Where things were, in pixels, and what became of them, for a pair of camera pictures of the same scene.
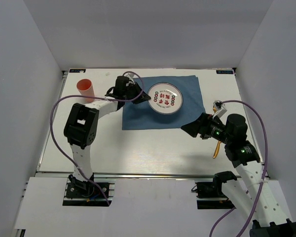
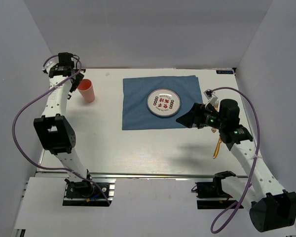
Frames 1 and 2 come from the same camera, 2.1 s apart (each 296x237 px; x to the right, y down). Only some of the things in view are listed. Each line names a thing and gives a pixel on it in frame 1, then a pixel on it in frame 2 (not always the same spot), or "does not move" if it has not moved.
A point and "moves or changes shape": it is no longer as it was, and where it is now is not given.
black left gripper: (143, 97) → (79, 77)
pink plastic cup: (85, 87) does not move
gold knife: (217, 149) does not move
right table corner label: (224, 72) does not move
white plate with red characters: (166, 98) moves or changes shape
